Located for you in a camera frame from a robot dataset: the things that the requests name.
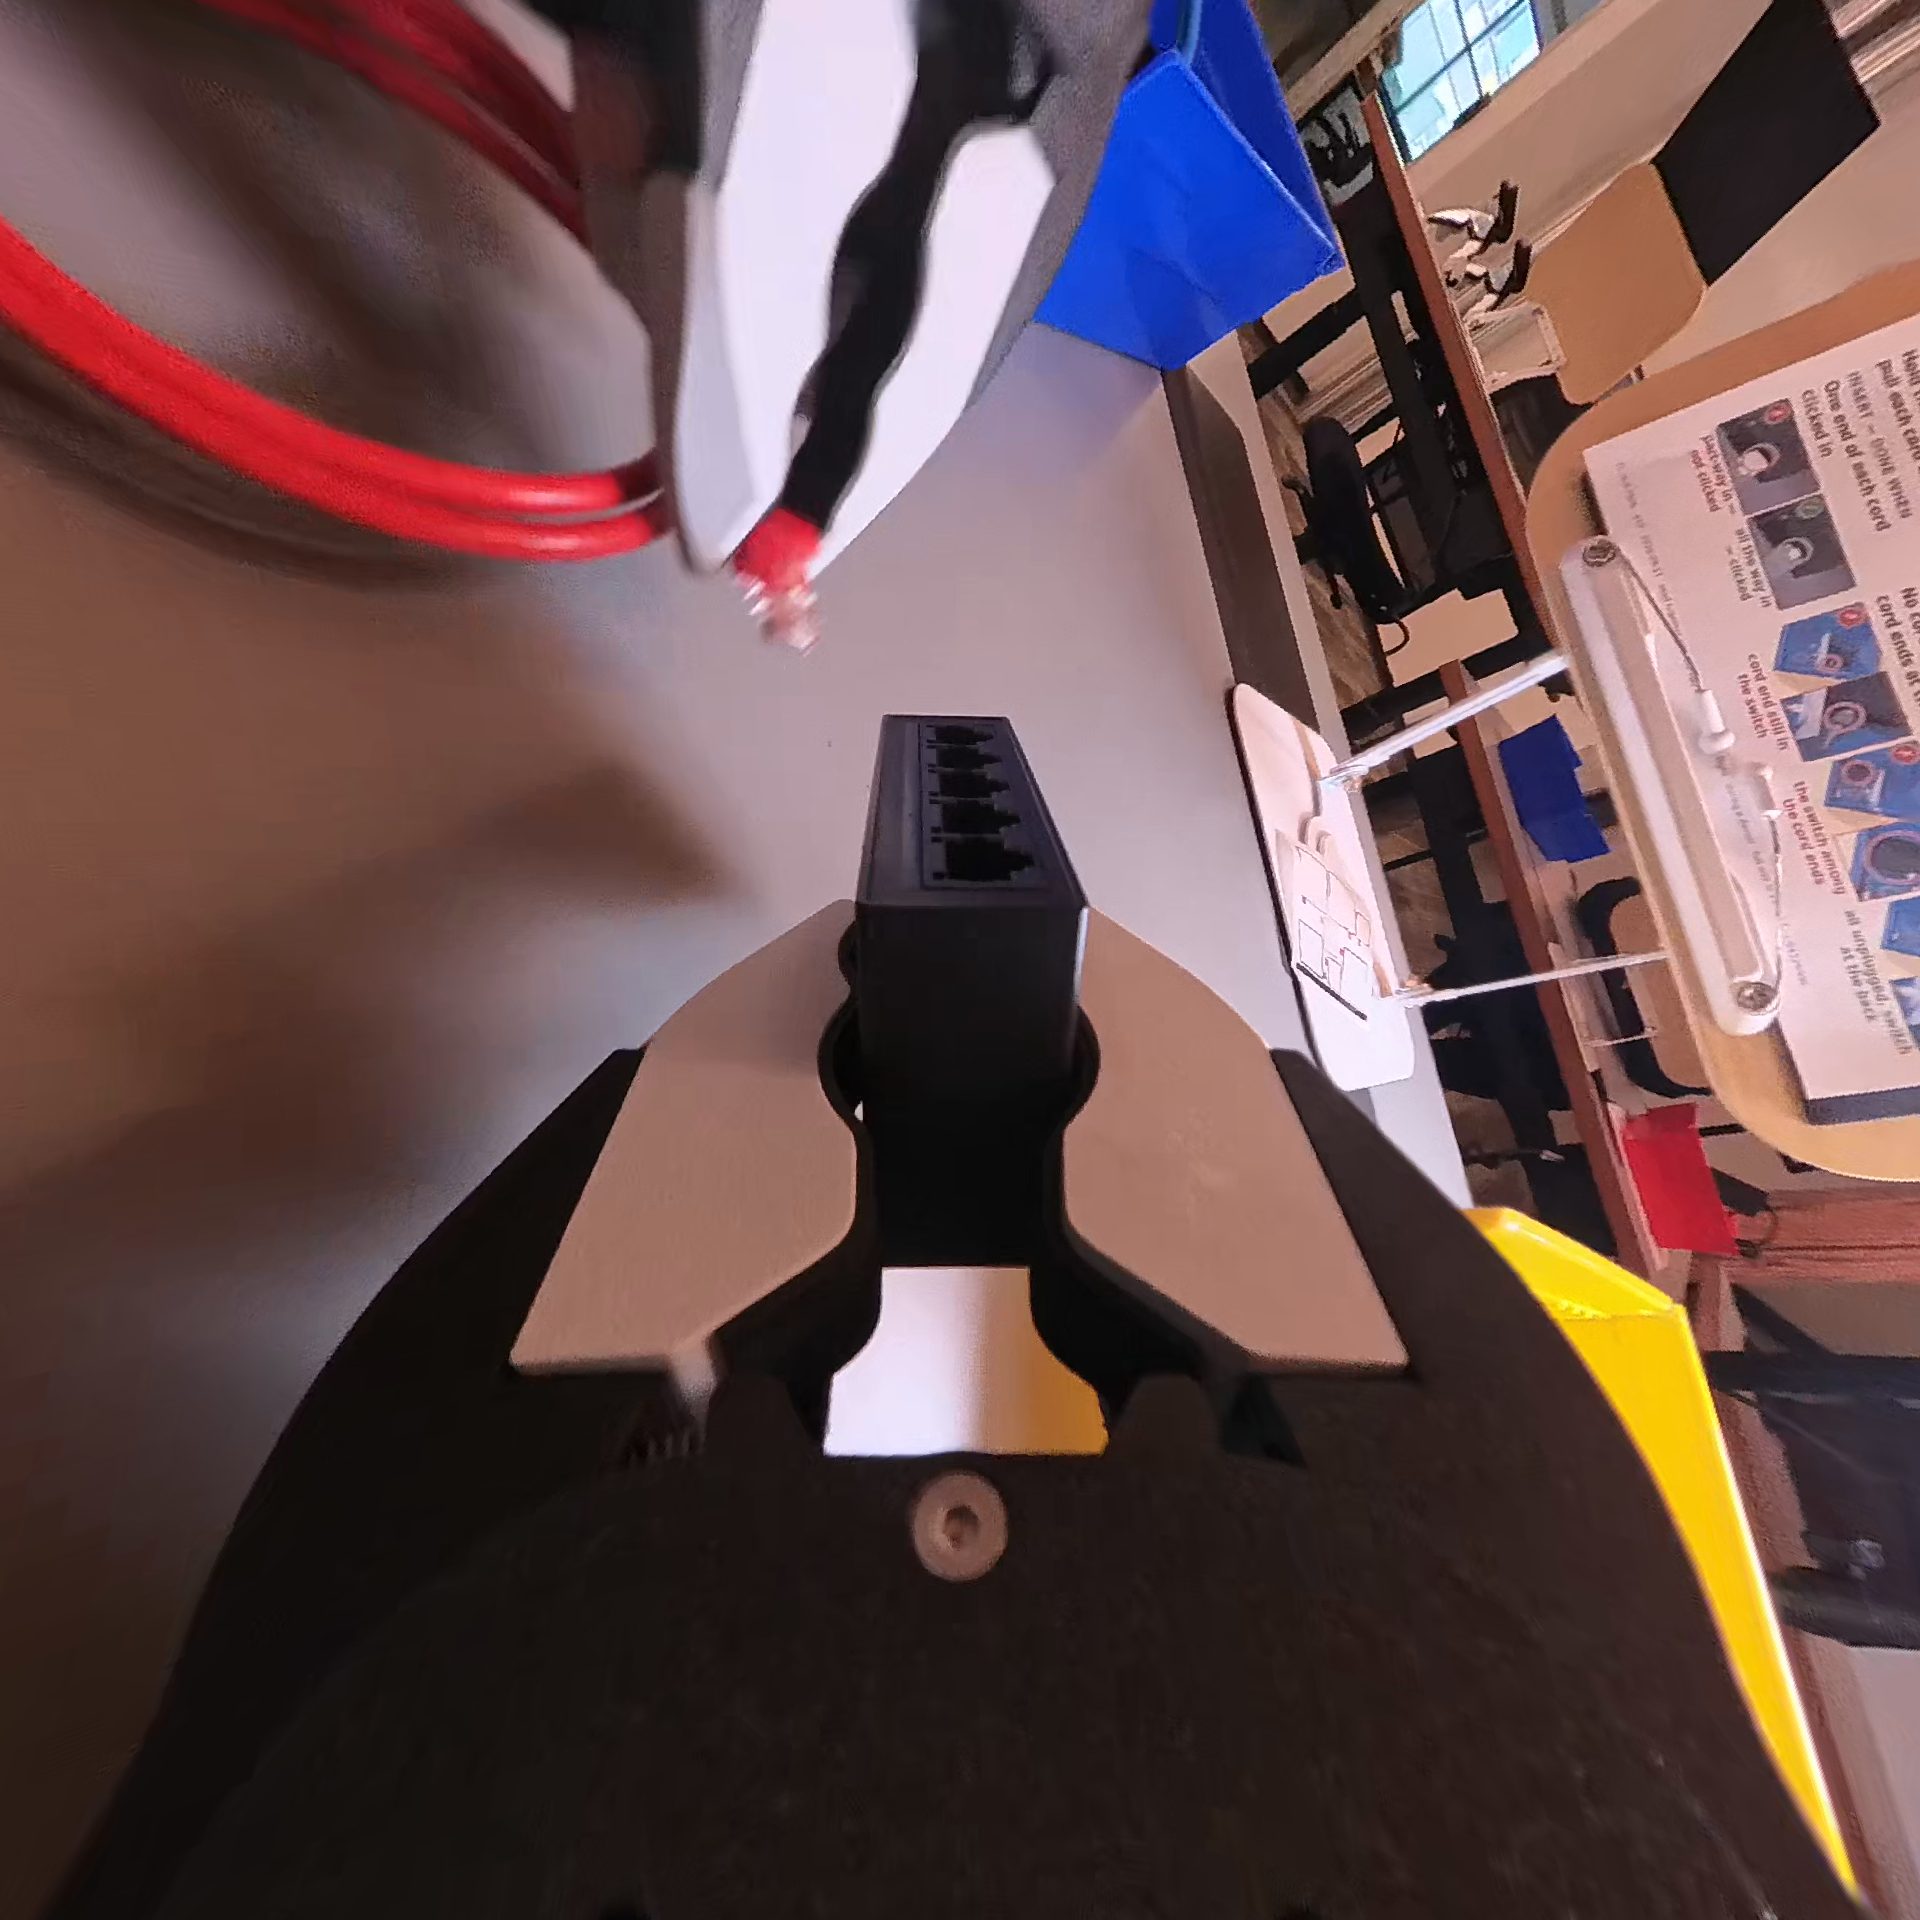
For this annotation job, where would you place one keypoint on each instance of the black office chair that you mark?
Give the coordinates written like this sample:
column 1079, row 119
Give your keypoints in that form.
column 1342, row 510

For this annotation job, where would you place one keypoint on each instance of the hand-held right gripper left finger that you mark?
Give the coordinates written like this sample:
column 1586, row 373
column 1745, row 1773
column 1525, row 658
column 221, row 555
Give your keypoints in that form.
column 705, row 1185

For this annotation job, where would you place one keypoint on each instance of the instruction sheet on wooden board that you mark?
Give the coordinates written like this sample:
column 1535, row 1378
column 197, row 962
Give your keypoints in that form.
column 1741, row 1109

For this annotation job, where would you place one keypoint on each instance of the window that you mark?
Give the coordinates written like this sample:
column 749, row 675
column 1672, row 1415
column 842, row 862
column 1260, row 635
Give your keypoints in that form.
column 1464, row 61

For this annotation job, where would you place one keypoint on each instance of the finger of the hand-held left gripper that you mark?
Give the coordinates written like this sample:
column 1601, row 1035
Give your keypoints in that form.
column 750, row 301
column 974, row 254

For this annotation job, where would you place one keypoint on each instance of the black network switch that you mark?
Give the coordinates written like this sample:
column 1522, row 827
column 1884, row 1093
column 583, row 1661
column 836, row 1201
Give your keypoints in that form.
column 960, row 962

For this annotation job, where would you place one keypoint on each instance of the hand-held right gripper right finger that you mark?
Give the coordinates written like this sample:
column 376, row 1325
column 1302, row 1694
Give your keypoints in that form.
column 1200, row 1185

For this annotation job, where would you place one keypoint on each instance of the blue plastic bin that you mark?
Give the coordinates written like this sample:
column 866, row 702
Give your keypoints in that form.
column 1184, row 212

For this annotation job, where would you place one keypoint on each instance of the clear acrylic bar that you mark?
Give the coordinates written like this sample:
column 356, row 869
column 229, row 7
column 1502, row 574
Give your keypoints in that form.
column 1664, row 780

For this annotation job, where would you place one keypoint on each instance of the white card stand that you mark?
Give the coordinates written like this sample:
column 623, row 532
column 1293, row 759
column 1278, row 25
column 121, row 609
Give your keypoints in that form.
column 1319, row 902

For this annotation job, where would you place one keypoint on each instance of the wooden chair back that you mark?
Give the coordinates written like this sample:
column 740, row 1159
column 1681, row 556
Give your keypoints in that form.
column 1622, row 284

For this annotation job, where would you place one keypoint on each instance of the red tape flag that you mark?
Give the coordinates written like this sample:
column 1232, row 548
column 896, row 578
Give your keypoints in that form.
column 1677, row 1185

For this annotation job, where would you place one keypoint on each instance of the blue tape flag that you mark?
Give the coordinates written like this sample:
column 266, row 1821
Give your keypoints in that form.
column 1553, row 788

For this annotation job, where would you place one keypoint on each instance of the yellow plastic bin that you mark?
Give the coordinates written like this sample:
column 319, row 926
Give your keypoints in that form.
column 1664, row 1426

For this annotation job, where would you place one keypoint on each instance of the printed instruction sheet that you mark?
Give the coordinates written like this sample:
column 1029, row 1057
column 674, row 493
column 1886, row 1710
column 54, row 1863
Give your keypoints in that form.
column 1830, row 629

